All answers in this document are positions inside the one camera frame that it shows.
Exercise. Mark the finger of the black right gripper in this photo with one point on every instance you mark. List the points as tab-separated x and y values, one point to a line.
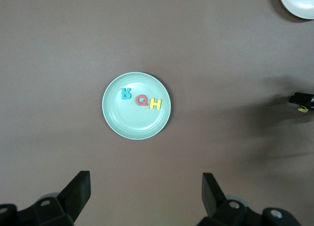
303	98

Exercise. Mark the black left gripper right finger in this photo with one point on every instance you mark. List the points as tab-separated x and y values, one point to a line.
212	196

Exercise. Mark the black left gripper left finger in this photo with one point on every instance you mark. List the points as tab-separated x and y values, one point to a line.
76	194

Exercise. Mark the yellow letter H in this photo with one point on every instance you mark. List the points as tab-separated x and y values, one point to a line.
155	104

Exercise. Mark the teal letter R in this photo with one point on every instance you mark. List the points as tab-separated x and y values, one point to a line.
125	95

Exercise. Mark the red letter Q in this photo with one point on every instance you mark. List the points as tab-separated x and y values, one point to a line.
139	102

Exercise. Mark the green plate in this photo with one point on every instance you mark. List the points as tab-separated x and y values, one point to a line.
132	122

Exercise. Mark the beige plate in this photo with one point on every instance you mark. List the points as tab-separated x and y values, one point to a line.
300	1

